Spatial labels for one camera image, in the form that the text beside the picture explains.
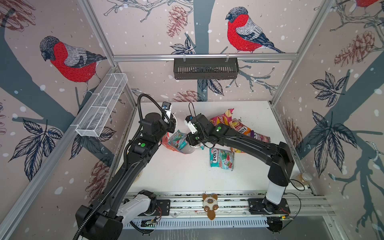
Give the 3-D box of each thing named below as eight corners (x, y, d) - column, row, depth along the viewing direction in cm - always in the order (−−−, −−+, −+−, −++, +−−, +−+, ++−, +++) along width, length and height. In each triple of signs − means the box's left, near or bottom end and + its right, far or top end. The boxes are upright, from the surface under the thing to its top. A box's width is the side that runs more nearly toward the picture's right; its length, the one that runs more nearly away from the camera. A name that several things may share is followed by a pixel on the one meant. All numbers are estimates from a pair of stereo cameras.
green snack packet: (207, 166, 89) (208, 164, 86) (209, 150, 96) (210, 147, 93) (233, 170, 87) (234, 168, 84) (233, 153, 94) (234, 150, 91)
